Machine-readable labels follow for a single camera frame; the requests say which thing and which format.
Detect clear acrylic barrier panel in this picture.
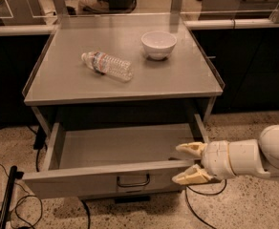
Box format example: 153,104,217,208
0,0,279,29

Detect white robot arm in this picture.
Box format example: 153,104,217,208
172,125,279,185

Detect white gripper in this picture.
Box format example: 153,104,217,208
172,141,235,185

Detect white ceramic bowl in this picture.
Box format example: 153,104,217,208
141,31,177,60

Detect black floor cable left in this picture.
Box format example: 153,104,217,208
34,140,92,229

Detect clear plastic water bottle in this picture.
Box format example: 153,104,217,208
81,52,133,82

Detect seated person legs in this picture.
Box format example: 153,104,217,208
78,0,109,14

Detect thin black looped cable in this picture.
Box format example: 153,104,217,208
0,161,44,229

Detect black pole on floor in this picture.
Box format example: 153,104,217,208
0,166,21,229

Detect grey drawer cabinet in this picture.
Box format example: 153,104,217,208
21,12,225,204

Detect black floor cable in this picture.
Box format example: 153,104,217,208
34,140,92,229
184,178,227,229

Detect black floor cable right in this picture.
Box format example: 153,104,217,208
184,178,227,229

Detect grey top drawer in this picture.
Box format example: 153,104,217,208
23,114,208,199

